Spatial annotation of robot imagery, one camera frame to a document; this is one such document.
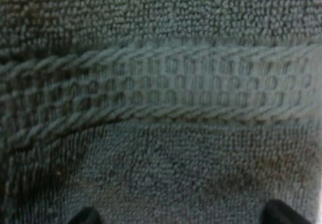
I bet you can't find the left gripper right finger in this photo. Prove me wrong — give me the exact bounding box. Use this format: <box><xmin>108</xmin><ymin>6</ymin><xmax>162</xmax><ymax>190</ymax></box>
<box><xmin>262</xmin><ymin>198</ymin><xmax>315</xmax><ymax>224</ymax></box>

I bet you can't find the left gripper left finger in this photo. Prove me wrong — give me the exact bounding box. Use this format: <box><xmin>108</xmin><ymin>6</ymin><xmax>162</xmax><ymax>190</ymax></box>
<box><xmin>68</xmin><ymin>206</ymin><xmax>102</xmax><ymax>224</ymax></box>

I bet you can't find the grey-green towel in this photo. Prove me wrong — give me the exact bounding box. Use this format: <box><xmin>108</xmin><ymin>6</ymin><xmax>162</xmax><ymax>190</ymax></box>
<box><xmin>0</xmin><ymin>0</ymin><xmax>322</xmax><ymax>224</ymax></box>

